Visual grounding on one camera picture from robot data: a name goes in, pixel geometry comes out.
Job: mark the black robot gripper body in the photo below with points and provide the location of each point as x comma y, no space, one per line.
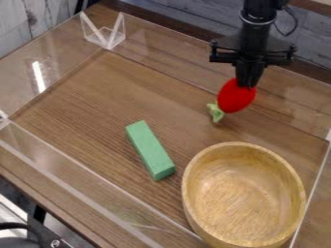
252,45

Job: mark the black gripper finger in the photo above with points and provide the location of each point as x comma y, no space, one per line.
242,73
256,72

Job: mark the red plush strawberry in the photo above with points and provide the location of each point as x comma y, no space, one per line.
234,98

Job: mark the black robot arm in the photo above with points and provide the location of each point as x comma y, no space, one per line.
263,10

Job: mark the clear acrylic tray walls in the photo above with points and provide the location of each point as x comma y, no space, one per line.
71,94

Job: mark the green foam block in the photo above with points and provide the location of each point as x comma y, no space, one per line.
155,157

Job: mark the wooden bowl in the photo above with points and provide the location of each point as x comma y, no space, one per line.
243,196

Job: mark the clear acrylic corner bracket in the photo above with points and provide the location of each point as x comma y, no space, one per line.
104,37

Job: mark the black table leg bracket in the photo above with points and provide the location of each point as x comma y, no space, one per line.
47,238

